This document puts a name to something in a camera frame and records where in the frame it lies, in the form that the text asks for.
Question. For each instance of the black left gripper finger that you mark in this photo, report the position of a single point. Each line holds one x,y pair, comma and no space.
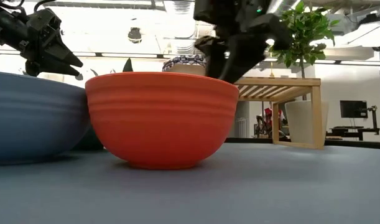
63,57
60,70

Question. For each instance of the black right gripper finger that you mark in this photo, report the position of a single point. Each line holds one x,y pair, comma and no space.
242,56
216,59

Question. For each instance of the blue white patterned bowl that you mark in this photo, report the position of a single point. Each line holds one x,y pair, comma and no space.
183,63

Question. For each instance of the blue plastic bowl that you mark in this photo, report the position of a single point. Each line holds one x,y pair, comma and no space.
31,118

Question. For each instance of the green plastic bowl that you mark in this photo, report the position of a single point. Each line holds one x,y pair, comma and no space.
88,141

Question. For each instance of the red plastic bowl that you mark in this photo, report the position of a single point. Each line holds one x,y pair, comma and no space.
161,121

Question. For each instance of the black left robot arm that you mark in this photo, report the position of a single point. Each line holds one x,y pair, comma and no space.
3,21

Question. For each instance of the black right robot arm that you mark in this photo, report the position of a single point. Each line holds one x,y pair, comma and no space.
250,6

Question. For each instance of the wooden slatted shelf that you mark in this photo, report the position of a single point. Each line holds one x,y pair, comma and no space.
315,115

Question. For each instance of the leafy tree plant in pot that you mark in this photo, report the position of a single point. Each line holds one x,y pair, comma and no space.
304,31

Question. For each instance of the red background object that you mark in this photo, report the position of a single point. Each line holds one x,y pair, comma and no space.
272,113

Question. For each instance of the round black ceiling fixture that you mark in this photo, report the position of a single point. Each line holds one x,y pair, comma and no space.
134,35

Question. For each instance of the black computer monitor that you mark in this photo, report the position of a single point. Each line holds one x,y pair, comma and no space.
353,109

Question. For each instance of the black background desk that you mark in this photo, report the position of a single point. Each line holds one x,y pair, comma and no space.
345,132

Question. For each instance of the blue table mat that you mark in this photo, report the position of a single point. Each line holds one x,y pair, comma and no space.
208,193

